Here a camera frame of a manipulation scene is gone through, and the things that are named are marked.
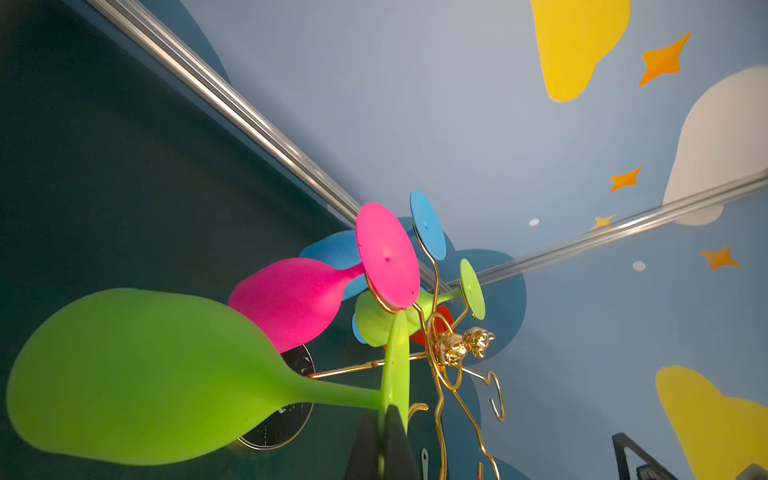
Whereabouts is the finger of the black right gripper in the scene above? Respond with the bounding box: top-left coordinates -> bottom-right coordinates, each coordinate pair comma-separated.
611,432 -> 679,480

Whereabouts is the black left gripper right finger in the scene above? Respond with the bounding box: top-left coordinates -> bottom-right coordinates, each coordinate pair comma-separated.
383,405 -> 420,480

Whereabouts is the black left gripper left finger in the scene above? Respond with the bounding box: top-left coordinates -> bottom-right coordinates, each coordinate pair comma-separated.
344,410 -> 379,480

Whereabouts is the green wine glass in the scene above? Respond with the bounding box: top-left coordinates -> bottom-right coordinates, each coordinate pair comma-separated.
354,259 -> 486,347
6,288 -> 410,466

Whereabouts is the red wine glass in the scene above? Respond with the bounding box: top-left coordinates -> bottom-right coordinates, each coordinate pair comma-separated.
406,305 -> 454,348

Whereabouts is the pink wine glass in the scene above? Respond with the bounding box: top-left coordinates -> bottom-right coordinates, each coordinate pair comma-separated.
227,202 -> 422,354

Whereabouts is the blue wine glass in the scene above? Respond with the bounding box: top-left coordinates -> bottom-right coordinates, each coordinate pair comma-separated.
299,202 -> 420,309
351,314 -> 367,345

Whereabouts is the white cleaning brush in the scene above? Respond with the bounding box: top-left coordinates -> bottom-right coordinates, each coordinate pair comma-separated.
420,448 -> 429,480

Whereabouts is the gold wire glass rack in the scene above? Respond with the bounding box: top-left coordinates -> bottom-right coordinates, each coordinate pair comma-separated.
230,227 -> 506,480

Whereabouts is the right aluminium corner post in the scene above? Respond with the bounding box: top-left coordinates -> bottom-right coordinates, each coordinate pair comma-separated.
477,170 -> 767,286

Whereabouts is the horizontal aluminium back rail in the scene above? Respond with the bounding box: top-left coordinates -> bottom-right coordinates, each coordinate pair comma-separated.
89,1 -> 361,225

